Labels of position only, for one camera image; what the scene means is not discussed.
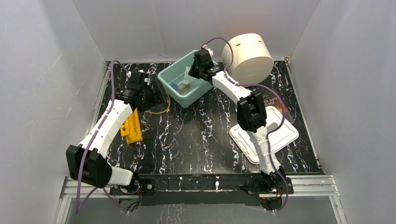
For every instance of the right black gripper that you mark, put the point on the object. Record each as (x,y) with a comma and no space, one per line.
(191,72)

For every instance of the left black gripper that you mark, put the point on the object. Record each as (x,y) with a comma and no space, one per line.
(153,94)

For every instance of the blue-tipped glass rod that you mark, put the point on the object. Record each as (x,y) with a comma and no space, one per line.
(175,86)

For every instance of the clear plastic packet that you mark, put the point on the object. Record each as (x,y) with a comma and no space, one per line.
(187,78)

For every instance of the test tube brush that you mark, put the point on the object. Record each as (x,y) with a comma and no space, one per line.
(184,90)

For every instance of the teal plastic bin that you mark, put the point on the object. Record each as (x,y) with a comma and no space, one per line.
(175,74)

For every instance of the white plastic lid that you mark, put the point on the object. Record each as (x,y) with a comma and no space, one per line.
(278,139)

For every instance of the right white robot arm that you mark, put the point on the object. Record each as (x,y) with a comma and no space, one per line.
(251,114)

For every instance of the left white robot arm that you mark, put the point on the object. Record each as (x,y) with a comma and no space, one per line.
(87,160)

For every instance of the yellow test tube rack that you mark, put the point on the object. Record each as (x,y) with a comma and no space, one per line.
(131,129)

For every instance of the cream cylindrical container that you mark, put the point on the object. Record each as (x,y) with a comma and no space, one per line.
(249,59)

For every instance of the dark book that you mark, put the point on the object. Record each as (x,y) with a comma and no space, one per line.
(271,100)

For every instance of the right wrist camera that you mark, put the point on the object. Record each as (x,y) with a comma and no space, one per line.
(205,46)

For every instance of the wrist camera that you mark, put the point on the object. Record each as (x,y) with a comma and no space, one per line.
(205,46)
(137,76)

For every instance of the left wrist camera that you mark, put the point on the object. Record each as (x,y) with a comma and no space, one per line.
(137,76)

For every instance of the aluminium frame rail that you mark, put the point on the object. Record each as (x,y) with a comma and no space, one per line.
(299,185)

